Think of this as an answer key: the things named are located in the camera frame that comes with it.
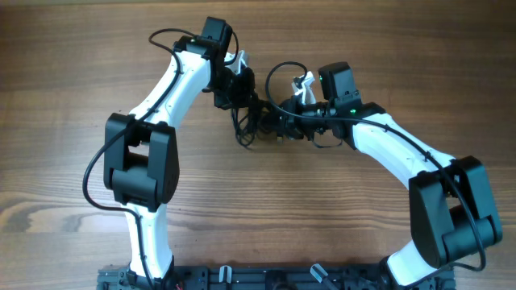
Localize black usb cables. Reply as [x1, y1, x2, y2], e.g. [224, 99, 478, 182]
[230, 96, 283, 149]

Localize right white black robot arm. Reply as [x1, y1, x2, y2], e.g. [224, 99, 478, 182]
[273, 62, 502, 289]

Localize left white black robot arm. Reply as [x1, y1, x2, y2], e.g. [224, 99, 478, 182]
[103, 17, 260, 289]

